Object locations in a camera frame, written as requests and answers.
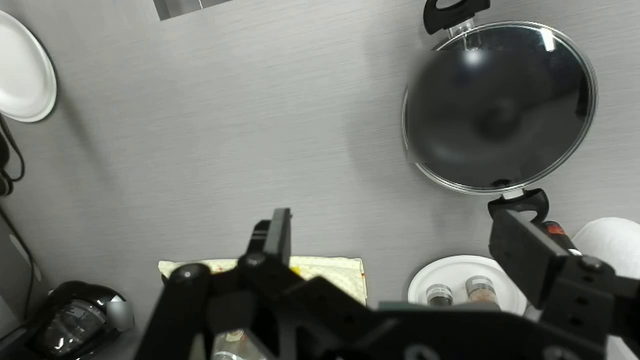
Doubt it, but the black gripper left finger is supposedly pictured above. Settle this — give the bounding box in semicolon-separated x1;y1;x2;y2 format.
244;208;292;266

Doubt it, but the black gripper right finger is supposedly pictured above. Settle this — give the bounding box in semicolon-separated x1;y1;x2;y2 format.
489;211;580;308

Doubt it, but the glass pot lid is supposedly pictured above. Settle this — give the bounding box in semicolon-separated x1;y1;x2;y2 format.
402;22;596;194

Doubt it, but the steel pepper grinder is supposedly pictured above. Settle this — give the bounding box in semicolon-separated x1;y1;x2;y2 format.
466;276;495;304

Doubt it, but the small white saucer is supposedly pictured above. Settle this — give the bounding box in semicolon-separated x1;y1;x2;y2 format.
406;256;527;314

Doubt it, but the yellow printed dish towel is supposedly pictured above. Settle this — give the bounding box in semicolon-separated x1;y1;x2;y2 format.
157;256;368;304

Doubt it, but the front paper towel roll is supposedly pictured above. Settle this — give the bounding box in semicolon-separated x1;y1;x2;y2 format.
574;219;640;278

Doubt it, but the steel salt grinder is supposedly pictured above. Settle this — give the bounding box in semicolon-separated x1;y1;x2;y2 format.
426;285;454;307

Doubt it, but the black cooking pot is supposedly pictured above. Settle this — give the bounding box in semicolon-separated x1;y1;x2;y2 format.
421;0;552;228

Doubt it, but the black electric kettle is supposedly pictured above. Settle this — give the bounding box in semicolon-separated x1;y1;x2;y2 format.
27;280;134;360

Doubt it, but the white plate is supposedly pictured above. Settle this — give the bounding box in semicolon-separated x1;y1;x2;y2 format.
0;10;58;124

